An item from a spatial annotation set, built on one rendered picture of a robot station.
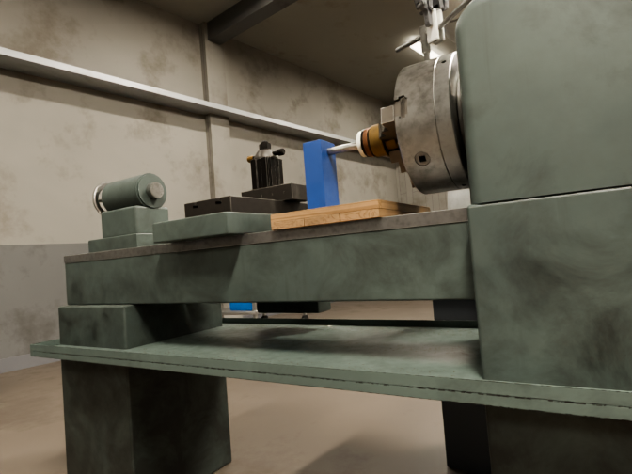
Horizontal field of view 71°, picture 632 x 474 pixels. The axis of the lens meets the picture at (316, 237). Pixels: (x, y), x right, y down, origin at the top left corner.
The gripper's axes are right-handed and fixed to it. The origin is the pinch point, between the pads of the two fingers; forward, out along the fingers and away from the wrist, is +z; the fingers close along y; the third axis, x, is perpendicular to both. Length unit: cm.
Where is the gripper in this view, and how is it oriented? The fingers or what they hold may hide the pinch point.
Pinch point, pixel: (434, 26)
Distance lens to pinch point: 118.6
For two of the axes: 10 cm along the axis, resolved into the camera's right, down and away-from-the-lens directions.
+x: -5.2, 0.2, 8.5
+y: 8.4, -1.5, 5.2
